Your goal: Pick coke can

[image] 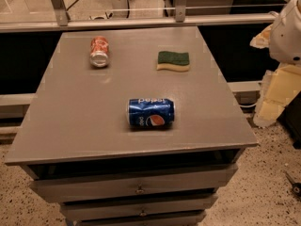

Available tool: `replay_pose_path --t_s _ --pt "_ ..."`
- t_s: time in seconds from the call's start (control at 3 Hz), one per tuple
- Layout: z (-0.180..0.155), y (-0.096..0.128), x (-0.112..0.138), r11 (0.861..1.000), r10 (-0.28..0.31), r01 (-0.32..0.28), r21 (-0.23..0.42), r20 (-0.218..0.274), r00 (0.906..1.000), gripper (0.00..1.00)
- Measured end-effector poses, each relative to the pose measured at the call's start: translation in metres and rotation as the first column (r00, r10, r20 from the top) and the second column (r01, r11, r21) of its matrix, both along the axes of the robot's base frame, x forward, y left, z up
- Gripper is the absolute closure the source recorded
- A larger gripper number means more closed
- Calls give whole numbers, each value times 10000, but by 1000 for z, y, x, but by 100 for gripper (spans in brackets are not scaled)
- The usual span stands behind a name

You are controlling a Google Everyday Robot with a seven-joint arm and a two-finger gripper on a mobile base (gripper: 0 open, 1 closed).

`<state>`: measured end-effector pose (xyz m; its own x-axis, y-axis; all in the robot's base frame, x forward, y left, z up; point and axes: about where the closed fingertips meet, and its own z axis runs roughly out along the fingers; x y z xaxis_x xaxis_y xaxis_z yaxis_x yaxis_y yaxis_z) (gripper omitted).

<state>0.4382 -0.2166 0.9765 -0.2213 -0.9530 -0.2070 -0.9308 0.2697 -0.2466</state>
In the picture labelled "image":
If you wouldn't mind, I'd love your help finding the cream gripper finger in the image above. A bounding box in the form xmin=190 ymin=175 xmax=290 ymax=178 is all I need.
xmin=249 ymin=25 xmax=272 ymax=49
xmin=253 ymin=63 xmax=301 ymax=127

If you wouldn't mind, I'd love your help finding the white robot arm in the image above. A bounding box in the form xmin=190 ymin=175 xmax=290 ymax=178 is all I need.
xmin=250 ymin=0 xmax=301 ymax=127

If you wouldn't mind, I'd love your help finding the blue pepsi can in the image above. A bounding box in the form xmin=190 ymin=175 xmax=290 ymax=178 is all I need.
xmin=127 ymin=98 xmax=175 ymax=127

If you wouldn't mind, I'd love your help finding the grey metal railing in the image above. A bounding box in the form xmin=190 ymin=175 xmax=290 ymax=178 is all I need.
xmin=0 ymin=0 xmax=290 ymax=33

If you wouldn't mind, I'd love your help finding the green yellow sponge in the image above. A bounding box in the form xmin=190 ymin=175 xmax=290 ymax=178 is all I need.
xmin=156 ymin=51 xmax=190 ymax=72

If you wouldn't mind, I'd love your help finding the black tool on floor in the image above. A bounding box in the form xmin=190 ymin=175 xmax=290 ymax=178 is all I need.
xmin=285 ymin=171 xmax=301 ymax=197

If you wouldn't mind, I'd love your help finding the grey drawer cabinet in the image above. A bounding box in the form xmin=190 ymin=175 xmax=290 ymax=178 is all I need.
xmin=6 ymin=27 xmax=257 ymax=226

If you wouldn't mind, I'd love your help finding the bottom grey drawer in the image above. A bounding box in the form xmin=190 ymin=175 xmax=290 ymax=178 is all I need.
xmin=76 ymin=211 xmax=206 ymax=226

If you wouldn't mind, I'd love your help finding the grey drawer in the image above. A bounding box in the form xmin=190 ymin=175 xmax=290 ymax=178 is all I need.
xmin=76 ymin=211 xmax=206 ymax=226
xmin=30 ymin=164 xmax=238 ymax=202
xmin=61 ymin=191 xmax=217 ymax=221

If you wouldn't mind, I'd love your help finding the middle grey drawer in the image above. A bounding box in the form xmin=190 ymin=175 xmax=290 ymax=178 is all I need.
xmin=61 ymin=191 xmax=217 ymax=221

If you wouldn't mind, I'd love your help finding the top grey drawer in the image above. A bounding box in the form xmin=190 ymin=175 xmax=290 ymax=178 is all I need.
xmin=30 ymin=164 xmax=238 ymax=202

